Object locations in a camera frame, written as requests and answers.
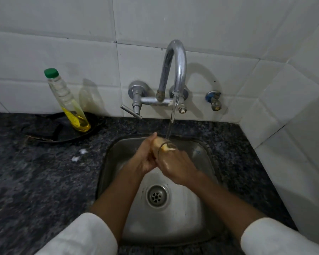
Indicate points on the person's right hand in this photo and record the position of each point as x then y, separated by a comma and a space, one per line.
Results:
179, 167

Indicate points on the person's left hand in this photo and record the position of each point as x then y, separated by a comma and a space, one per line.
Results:
145, 156

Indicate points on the glass brown liquid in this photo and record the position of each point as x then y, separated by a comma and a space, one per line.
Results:
166, 146

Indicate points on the chrome wall faucet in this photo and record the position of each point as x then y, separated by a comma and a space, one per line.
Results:
179, 69

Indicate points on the person's right forearm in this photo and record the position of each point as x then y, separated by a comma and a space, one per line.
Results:
228, 204

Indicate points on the person's left forearm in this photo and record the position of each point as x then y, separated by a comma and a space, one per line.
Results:
117, 201

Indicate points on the metal sink drain strainer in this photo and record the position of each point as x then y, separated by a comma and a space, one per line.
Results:
157, 196

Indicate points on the stainless steel sink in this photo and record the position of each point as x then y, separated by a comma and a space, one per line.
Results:
180, 217

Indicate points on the green capped oil bottle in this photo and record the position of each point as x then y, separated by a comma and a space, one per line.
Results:
67, 103

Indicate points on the black frying pan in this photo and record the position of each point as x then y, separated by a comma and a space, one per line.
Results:
47, 130

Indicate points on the white shirt sleeve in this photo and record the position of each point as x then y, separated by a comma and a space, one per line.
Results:
79, 236

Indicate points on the black dish under bottle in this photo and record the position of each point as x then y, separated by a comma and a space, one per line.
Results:
281, 239

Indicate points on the blue wall valve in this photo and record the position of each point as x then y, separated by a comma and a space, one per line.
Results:
214, 102

